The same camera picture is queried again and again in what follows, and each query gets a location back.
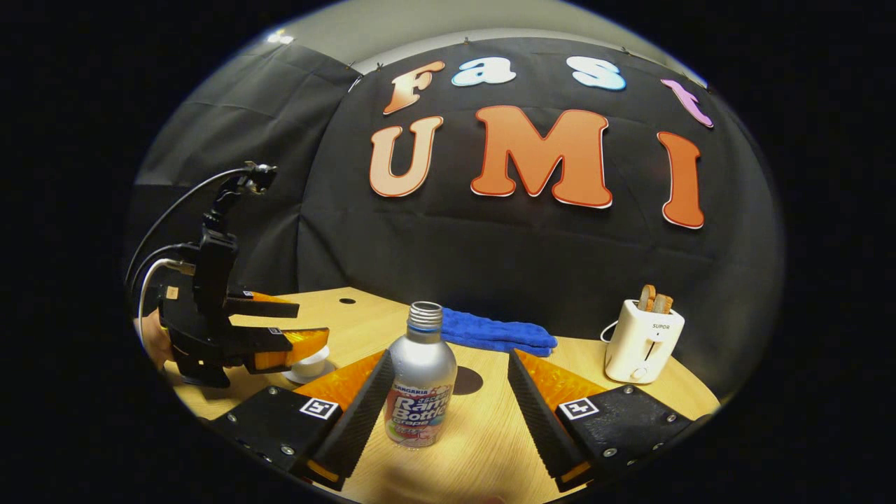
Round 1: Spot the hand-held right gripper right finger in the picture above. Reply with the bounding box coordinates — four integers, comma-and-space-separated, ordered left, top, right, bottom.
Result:
507, 348, 713, 493

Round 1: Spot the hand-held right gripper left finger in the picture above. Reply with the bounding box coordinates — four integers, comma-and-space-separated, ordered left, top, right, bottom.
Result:
209, 349, 397, 492

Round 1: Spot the silver water bottle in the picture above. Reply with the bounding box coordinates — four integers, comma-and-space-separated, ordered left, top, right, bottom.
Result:
384, 301, 458, 449

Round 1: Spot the white saucer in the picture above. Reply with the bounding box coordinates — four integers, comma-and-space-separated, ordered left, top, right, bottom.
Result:
283, 364, 338, 385

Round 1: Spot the blue towel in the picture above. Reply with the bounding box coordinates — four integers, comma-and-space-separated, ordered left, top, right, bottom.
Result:
441, 307, 559, 358

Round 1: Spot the white toaster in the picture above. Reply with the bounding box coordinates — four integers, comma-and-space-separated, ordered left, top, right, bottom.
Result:
604, 300, 685, 384

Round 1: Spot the black backdrop cloth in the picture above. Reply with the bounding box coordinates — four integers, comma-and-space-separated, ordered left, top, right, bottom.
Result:
126, 35, 785, 400

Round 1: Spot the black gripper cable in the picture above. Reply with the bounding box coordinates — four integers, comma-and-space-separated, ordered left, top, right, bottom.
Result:
125, 167, 253, 284
133, 243, 202, 295

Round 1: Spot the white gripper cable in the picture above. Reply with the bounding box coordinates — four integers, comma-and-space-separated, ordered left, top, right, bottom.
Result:
138, 258, 195, 330

